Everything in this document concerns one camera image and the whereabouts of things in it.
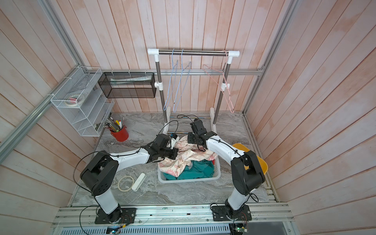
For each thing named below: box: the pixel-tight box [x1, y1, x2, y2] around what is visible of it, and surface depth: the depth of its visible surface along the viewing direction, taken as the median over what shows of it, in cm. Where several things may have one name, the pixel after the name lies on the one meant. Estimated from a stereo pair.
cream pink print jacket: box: [157, 135, 218, 178], surface depth 79 cm
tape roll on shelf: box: [64, 94, 85, 108], surface depth 75 cm
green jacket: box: [163, 160, 215, 181], surface depth 79 cm
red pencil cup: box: [110, 125, 129, 142], surface depth 105 cm
